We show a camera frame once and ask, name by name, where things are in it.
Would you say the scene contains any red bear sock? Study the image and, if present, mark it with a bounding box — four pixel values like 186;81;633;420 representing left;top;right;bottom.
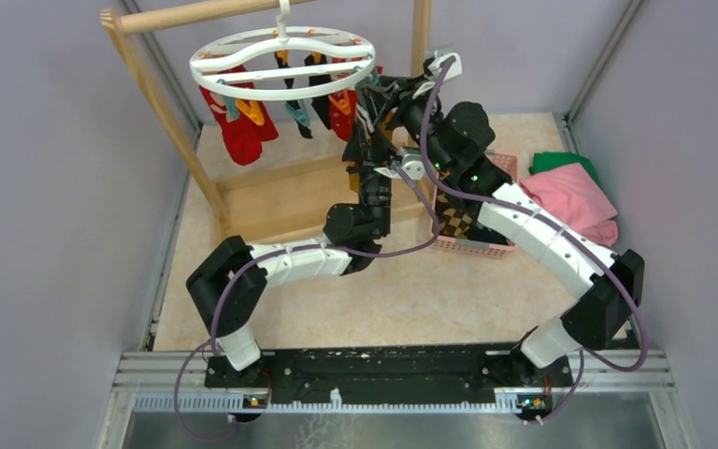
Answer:
199;87;279;166

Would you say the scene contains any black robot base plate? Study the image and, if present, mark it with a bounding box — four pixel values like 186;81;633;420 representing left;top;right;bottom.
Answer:
205;343;573;405

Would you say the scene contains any pink perforated plastic basket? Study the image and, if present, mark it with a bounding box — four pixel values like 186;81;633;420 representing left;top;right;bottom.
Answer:
432;188;516;259

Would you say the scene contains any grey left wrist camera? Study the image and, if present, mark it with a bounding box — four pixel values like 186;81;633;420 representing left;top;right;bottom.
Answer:
374;146;425;181

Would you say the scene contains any wooden hanger stand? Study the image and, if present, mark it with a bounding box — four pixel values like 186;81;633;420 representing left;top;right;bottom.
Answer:
99;0;435;262

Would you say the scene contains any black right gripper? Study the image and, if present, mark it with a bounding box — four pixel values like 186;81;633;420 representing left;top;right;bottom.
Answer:
354;74;450;177

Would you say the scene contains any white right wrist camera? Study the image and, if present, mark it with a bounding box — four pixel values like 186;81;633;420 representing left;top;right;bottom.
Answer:
424;46;463;82

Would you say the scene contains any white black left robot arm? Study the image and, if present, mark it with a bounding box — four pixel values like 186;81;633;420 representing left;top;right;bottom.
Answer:
186;94;395;387

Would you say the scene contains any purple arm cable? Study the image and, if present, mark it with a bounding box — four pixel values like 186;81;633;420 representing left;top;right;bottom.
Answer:
419;54;650;426
173;164;442;444

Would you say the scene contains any mustard sock striped cuff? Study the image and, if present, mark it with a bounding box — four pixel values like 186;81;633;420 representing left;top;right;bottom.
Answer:
356;86;395;152

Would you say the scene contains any mustard yellow sock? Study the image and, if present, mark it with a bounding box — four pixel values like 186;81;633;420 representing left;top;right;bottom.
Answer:
345;161;366;195

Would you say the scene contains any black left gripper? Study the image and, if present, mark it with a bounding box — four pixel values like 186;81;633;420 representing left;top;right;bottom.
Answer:
340;120;398;236

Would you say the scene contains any argyle patterned sock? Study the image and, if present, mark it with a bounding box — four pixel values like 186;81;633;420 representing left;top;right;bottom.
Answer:
435;196;477;240

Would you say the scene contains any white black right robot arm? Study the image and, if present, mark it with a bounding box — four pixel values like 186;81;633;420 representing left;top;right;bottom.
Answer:
357;77;650;385

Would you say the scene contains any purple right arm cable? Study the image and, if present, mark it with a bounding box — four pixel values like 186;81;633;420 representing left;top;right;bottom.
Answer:
419;54;650;426

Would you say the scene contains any black hanging sock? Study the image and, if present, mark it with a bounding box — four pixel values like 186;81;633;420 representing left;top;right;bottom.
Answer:
274;51;332;139

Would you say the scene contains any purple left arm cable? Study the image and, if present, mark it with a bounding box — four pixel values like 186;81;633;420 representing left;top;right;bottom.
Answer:
173;164;442;444

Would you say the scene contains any green folded cloth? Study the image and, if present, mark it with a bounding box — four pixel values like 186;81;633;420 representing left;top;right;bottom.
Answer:
528;152;600;185

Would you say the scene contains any white round clip hanger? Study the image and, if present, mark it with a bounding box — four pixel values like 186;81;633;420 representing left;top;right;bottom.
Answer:
189;1;376;102

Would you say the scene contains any pink folded cloth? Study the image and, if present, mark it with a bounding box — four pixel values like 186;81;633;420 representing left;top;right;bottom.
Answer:
520;163;619;247

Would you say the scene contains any navy blue sock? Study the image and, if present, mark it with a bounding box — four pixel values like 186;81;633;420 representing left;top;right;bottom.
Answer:
467;226;510;246

